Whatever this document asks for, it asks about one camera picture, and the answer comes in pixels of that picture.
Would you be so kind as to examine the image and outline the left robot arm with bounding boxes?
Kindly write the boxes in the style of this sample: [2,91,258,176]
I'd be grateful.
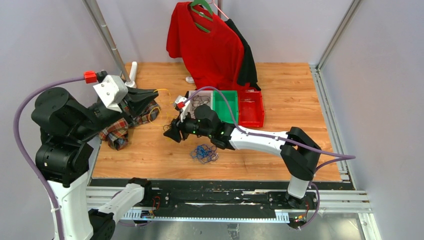
[31,87,158,240]

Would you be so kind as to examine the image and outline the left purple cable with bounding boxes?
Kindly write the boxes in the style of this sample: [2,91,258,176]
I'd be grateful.
[13,70,99,240]

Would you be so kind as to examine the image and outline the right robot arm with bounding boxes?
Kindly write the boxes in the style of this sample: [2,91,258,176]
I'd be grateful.
[163,104,322,209]

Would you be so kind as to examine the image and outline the red plastic bin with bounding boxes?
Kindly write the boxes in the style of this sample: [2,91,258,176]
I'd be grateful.
[238,91,265,128]

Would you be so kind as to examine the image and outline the red t-shirt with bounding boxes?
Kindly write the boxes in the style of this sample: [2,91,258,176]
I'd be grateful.
[166,1,248,91]

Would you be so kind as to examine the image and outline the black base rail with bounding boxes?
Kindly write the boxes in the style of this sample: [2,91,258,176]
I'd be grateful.
[89,178,357,221]

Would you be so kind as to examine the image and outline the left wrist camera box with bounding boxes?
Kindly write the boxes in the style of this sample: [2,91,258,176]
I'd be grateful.
[93,74,129,113]

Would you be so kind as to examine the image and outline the white stand with pole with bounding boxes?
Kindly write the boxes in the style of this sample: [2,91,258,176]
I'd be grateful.
[82,0,138,88]

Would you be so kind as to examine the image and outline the black cable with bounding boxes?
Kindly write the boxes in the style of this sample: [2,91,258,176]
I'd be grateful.
[190,94,212,110]

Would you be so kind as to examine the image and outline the plaid cloth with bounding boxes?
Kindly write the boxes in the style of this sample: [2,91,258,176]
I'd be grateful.
[98,100,161,151]

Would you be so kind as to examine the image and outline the blue cable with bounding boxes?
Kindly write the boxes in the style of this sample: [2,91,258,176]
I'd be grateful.
[189,144,220,166]

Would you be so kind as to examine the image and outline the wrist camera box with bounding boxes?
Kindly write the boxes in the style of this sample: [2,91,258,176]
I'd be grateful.
[173,95,190,123]
[93,74,129,113]

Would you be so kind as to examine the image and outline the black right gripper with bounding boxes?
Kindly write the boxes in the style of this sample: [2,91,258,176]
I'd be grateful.
[164,111,212,144]

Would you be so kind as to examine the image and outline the pink clothes hanger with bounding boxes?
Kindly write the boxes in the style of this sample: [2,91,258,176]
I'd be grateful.
[211,0,230,20]

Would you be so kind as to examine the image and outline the black t-shirt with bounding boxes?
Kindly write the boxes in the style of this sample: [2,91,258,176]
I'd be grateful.
[225,19,261,91]

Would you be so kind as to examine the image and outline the green plastic bin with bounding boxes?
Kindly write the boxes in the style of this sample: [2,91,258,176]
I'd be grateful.
[212,90,239,124]

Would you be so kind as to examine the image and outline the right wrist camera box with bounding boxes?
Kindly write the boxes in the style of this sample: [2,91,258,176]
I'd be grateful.
[173,95,190,123]

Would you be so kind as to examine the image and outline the green clothes hanger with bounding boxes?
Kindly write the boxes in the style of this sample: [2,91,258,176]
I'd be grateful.
[189,0,214,22]

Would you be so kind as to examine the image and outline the white plastic bin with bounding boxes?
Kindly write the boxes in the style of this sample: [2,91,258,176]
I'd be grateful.
[189,90,214,118]

